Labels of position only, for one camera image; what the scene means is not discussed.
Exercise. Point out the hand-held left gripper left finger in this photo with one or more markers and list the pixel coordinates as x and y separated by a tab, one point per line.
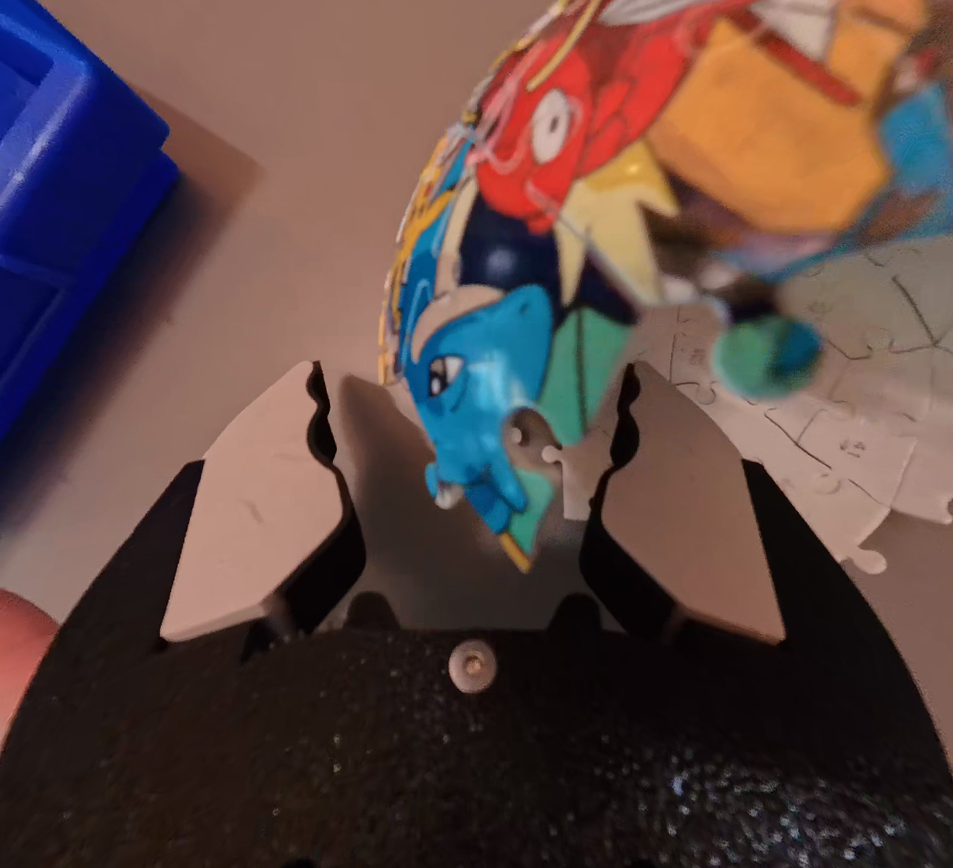
253	525

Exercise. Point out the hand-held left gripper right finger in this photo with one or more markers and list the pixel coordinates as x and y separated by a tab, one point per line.
685	525

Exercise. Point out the colourful printed puzzle ball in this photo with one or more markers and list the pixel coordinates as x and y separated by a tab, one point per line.
744	138

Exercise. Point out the person's left hand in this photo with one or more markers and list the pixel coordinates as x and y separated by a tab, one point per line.
19	652

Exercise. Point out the blue plastic bin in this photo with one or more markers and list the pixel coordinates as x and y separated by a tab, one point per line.
59	176

